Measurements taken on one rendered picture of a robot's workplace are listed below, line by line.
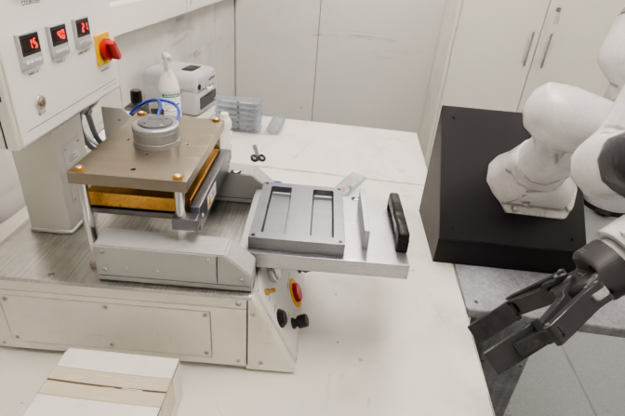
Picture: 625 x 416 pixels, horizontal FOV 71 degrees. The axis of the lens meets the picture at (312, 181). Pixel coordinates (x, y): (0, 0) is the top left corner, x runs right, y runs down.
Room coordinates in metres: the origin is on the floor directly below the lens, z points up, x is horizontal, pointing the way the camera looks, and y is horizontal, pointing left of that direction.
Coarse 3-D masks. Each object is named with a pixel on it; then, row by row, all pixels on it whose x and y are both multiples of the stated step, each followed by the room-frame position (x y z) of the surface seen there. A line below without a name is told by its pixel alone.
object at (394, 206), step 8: (392, 200) 0.75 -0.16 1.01; (400, 200) 0.75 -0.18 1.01; (392, 208) 0.72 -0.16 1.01; (400, 208) 0.72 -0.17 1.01; (392, 216) 0.71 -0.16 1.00; (400, 216) 0.69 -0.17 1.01; (400, 224) 0.66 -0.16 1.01; (400, 232) 0.64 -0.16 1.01; (408, 232) 0.64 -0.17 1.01; (400, 240) 0.63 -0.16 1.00; (408, 240) 0.64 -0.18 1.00; (400, 248) 0.63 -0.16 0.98
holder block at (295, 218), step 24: (264, 192) 0.76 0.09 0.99; (288, 192) 0.79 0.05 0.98; (312, 192) 0.78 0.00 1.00; (336, 192) 0.79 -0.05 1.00; (264, 216) 0.68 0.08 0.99; (288, 216) 0.68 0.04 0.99; (312, 216) 0.71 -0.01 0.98; (336, 216) 0.70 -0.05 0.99; (264, 240) 0.61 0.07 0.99; (288, 240) 0.61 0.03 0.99; (312, 240) 0.61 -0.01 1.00; (336, 240) 0.62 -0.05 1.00
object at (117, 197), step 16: (208, 160) 0.76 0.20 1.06; (96, 192) 0.61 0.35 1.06; (112, 192) 0.61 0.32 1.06; (128, 192) 0.61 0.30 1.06; (144, 192) 0.62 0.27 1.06; (160, 192) 0.62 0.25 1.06; (192, 192) 0.63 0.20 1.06; (96, 208) 0.61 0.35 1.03; (112, 208) 0.61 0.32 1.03; (128, 208) 0.61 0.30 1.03; (144, 208) 0.61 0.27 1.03; (160, 208) 0.61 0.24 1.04
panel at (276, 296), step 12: (264, 276) 0.61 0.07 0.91; (288, 276) 0.72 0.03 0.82; (300, 276) 0.78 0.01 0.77; (264, 288) 0.59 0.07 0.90; (276, 288) 0.64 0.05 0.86; (288, 288) 0.69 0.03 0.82; (300, 288) 0.75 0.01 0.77; (264, 300) 0.57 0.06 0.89; (276, 300) 0.61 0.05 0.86; (288, 300) 0.66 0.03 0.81; (276, 312) 0.59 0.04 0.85; (288, 312) 0.64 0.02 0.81; (300, 312) 0.69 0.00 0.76; (276, 324) 0.57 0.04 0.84; (288, 324) 0.61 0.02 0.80; (288, 336) 0.58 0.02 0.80; (288, 348) 0.56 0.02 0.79
